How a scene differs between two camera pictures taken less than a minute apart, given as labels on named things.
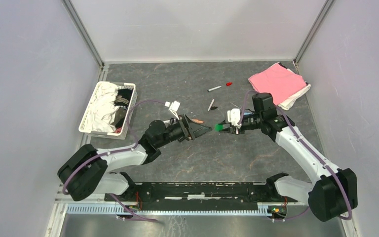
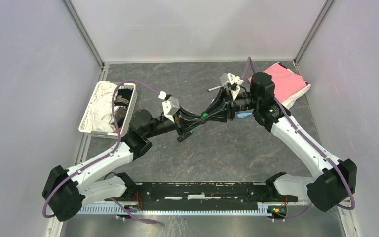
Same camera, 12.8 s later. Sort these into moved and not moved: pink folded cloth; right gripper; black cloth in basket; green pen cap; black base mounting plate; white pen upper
Moved: green pen cap; right gripper
Not moved: black base mounting plate; white pen upper; black cloth in basket; pink folded cloth
